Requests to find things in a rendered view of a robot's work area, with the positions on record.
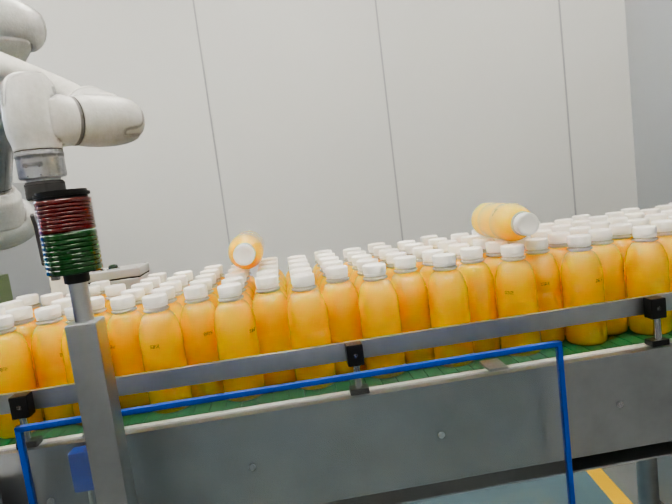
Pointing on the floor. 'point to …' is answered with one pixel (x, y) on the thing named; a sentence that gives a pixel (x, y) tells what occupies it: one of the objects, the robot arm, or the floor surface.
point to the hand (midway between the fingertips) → (62, 279)
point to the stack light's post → (100, 411)
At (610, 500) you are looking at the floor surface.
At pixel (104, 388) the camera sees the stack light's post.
